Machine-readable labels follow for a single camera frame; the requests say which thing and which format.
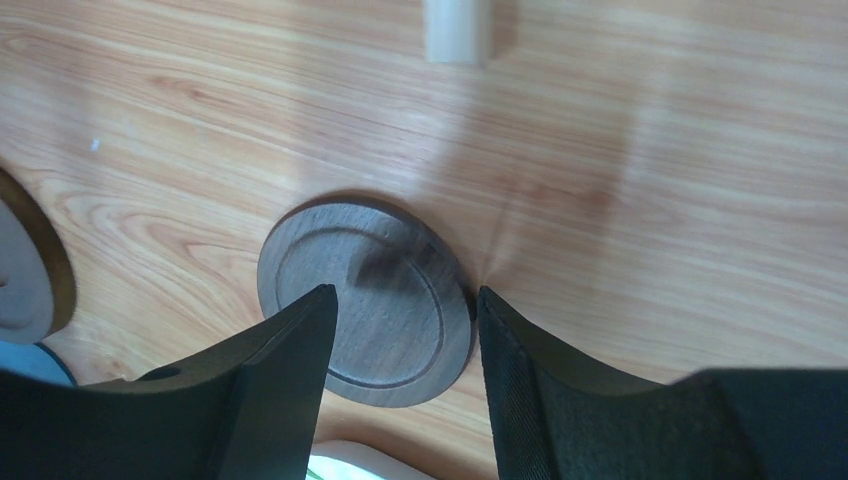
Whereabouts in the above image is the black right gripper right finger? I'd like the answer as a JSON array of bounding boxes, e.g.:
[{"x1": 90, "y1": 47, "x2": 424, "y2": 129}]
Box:
[{"x1": 477, "y1": 287, "x2": 847, "y2": 479}]

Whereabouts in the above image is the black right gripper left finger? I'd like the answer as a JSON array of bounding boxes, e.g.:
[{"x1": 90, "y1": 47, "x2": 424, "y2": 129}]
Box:
[{"x1": 1, "y1": 284, "x2": 338, "y2": 479}]

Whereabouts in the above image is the dark wooden coaster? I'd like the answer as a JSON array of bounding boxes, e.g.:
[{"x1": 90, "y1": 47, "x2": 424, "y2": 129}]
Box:
[
  {"x1": 257, "y1": 194, "x2": 476, "y2": 408},
  {"x1": 1, "y1": 170, "x2": 77, "y2": 344}
]

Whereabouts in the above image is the blue coaster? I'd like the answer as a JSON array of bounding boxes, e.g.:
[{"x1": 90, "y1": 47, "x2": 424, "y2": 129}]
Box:
[{"x1": 1, "y1": 342, "x2": 78, "y2": 386}]

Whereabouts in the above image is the wooden drying rack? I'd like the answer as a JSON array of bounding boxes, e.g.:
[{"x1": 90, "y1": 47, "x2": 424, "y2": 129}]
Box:
[{"x1": 423, "y1": 0, "x2": 494, "y2": 66}]

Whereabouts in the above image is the floral white serving tray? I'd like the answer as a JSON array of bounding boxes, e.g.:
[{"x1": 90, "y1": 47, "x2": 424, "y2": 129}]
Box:
[{"x1": 305, "y1": 440, "x2": 434, "y2": 480}]

